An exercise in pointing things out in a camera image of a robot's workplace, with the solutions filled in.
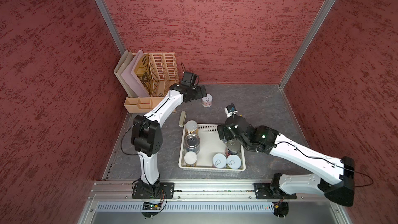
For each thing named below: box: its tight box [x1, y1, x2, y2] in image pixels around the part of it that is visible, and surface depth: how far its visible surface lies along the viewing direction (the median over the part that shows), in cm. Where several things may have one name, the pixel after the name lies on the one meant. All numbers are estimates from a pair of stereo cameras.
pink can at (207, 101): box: [201, 93, 213, 108], surface depth 107 cm
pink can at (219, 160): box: [212, 152, 227, 169], surface depth 79 cm
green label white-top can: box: [226, 154, 242, 170], surface depth 79 cm
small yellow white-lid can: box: [183, 150, 198, 168], surface depth 79 cm
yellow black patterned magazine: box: [135, 53, 154, 97], surface depth 103 cm
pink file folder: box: [120, 49, 151, 98], surface depth 94 cm
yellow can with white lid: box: [185, 119, 199, 135], surface depth 83 cm
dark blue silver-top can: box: [184, 133, 201, 154], surface depth 81 cm
